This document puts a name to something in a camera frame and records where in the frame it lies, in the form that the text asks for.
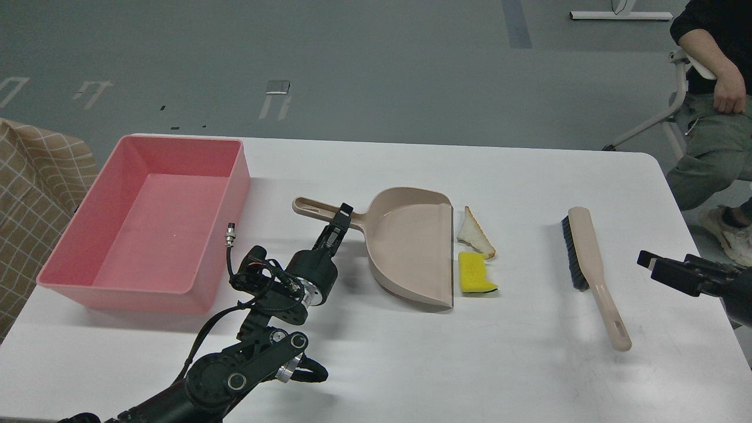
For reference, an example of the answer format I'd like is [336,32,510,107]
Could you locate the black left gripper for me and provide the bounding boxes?
[286,203,354,307]

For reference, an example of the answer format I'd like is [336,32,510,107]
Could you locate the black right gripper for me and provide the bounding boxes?
[637,251,747,299]

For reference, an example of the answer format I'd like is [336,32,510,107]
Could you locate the beige plastic dustpan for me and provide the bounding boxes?
[292,187,455,310]

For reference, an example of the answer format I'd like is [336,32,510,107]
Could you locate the beige hand brush black bristles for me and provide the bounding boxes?
[561,206,632,353]

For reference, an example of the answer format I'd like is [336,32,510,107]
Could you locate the triangular toast slice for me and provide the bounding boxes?
[456,206,496,260]

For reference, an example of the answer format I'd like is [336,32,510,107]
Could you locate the yellow green sponge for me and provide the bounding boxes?
[458,251,499,294]

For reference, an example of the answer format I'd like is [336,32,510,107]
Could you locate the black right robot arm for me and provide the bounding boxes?
[637,251,751,326]

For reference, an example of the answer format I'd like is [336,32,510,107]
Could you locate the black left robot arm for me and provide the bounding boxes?
[113,204,354,422]

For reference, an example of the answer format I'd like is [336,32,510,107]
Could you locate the seated person's forearm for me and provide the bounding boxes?
[679,29,743,82]

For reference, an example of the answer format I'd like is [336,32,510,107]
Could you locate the pink plastic bin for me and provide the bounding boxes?
[36,135,251,314]

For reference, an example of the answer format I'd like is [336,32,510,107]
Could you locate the seated person's hand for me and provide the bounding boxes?
[713,72,747,113]

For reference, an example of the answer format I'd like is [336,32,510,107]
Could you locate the seated person in green trousers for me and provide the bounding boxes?
[665,0,752,268]

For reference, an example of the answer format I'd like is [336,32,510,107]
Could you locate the silver floor socket plate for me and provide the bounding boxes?
[266,80,291,95]

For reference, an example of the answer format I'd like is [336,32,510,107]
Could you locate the white table base bar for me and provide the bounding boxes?
[569,11,674,22]

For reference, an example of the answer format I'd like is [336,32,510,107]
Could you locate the beige checkered cloth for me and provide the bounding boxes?
[1,119,99,339]

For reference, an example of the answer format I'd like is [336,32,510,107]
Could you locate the white frame chair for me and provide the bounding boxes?
[603,48,719,159]

